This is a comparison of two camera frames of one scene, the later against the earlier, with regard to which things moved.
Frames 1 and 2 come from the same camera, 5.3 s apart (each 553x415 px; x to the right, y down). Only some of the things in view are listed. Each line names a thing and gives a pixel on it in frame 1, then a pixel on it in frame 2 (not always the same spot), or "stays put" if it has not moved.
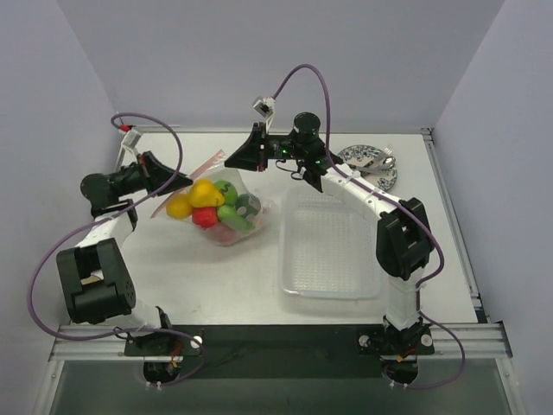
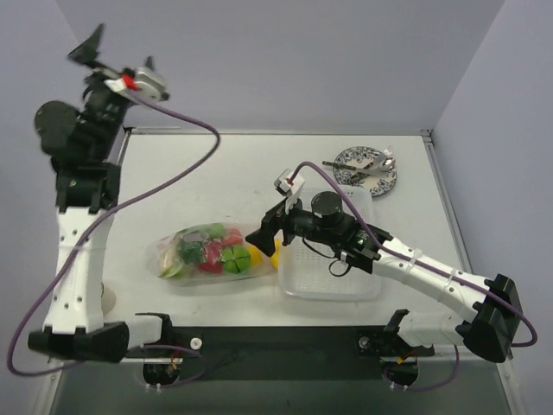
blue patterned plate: (360, 156) stays put
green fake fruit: (228, 191) -> (235, 259)
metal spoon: (388, 163) stays put
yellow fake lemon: (179, 206) -> (256, 257)
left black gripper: (144, 169) -> (109, 72)
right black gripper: (263, 147) -> (275, 223)
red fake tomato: (204, 217) -> (212, 257)
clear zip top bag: (222, 203) -> (209, 253)
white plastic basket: (327, 246) stays put
